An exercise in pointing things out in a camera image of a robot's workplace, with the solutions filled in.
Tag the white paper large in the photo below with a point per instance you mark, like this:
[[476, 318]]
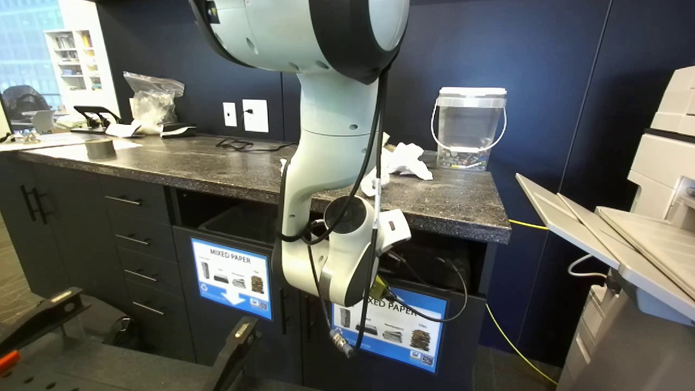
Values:
[[401, 160]]

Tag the white office printer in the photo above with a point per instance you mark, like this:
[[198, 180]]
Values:
[[637, 332]]

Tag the blue mixed paper sign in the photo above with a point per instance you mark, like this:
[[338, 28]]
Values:
[[406, 332], [232, 276]]

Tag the right black bin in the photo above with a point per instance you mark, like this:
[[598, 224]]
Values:
[[420, 264]]

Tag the left black bin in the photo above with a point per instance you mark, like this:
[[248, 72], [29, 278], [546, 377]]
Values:
[[249, 223]]

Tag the white wall outlet plate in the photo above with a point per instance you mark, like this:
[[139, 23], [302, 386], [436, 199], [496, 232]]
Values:
[[254, 116]]

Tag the black bin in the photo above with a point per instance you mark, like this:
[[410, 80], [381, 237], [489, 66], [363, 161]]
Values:
[[420, 264], [249, 223]]

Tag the left blue mixed paper sign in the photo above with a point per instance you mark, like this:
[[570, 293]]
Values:
[[232, 276]]

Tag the clear plastic bag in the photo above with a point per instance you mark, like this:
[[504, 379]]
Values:
[[152, 101]]

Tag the orange wrist camera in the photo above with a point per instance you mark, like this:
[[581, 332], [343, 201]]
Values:
[[378, 287]]

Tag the white wall switch plate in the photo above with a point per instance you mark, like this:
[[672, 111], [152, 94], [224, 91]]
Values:
[[229, 111]]

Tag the dark cabinet with drawers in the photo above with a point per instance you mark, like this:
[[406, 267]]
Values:
[[129, 245]]

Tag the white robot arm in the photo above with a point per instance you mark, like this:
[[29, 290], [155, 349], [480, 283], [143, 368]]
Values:
[[338, 51]]

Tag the clear plastic bucket with lid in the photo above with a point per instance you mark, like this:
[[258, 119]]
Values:
[[464, 124]]

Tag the right blue mixed paper sign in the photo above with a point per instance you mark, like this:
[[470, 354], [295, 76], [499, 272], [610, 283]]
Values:
[[406, 332]]

